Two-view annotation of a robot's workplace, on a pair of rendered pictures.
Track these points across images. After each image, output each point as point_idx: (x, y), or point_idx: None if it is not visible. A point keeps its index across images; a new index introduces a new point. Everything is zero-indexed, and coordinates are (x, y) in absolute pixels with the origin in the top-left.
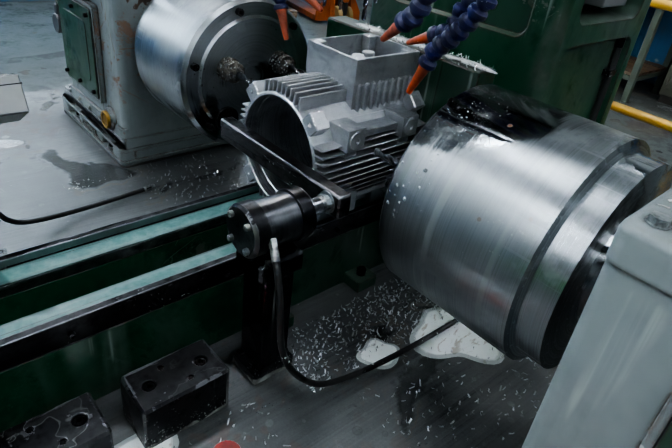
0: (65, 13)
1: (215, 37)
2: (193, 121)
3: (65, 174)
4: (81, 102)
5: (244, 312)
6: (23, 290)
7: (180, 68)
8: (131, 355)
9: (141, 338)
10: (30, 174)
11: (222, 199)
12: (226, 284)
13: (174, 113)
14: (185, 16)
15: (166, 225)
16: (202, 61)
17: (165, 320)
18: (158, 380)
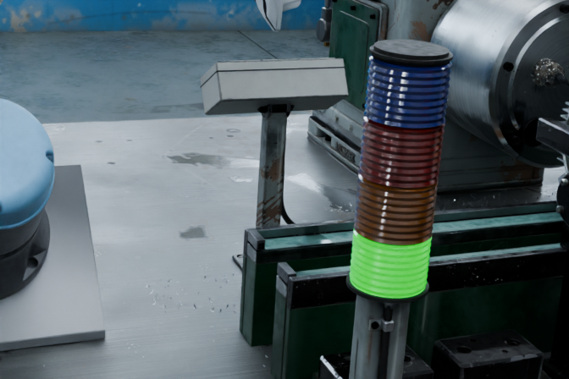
0: (342, 17)
1: (534, 35)
2: (496, 130)
3: (323, 197)
4: (338, 123)
5: (560, 308)
6: (341, 254)
7: (491, 68)
8: (438, 334)
9: (450, 316)
10: (286, 193)
11: (531, 210)
12: (539, 282)
13: (456, 136)
14: (500, 13)
15: (472, 223)
16: (516, 61)
17: (475, 304)
18: (472, 348)
